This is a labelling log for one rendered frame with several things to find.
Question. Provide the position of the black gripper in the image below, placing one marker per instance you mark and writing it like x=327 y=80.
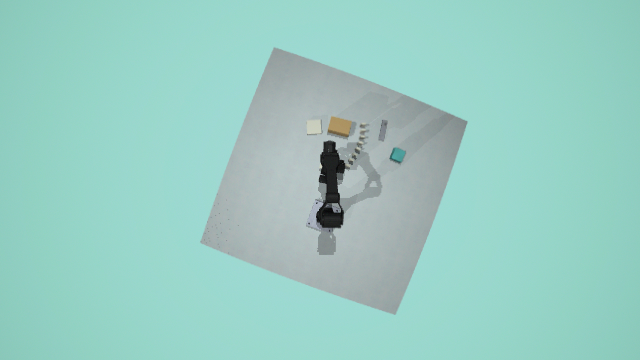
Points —
x=322 y=178

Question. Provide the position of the brown box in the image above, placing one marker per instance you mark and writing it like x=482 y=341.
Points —
x=339 y=126

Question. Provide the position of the pale grey flat tile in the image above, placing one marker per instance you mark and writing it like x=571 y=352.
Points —
x=313 y=127

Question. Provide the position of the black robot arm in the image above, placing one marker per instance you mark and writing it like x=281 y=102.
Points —
x=331 y=166

